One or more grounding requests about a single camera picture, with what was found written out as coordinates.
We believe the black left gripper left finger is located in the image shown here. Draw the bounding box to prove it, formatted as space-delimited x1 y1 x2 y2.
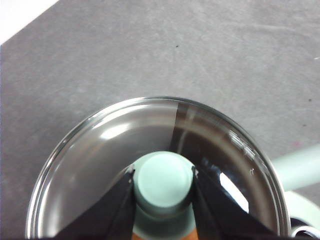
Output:
49 169 138 240

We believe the silver control knob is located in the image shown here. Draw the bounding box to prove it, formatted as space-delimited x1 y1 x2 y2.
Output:
291 224 316 239

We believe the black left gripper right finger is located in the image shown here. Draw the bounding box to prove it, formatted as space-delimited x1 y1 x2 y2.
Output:
191 166 280 240

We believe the mint green breakfast machine base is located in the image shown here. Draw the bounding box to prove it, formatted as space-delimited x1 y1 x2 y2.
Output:
283 191 320 240

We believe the mint green pot with handle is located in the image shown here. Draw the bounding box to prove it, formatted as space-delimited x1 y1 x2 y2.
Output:
269 144 320 193

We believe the glass lid with green knob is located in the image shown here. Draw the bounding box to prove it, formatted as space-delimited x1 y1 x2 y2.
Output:
26 96 292 239

